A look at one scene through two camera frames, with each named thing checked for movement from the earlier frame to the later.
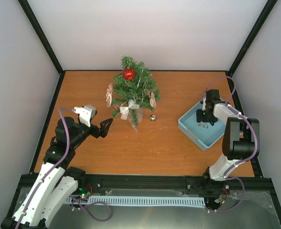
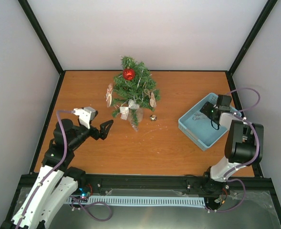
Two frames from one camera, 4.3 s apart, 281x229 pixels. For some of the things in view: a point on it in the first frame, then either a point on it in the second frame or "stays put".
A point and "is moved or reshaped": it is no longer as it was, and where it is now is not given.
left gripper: (103, 131) stays put
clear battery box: (134, 125) stays put
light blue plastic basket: (202, 135) stays put
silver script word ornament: (203, 125) is moved or reshaped
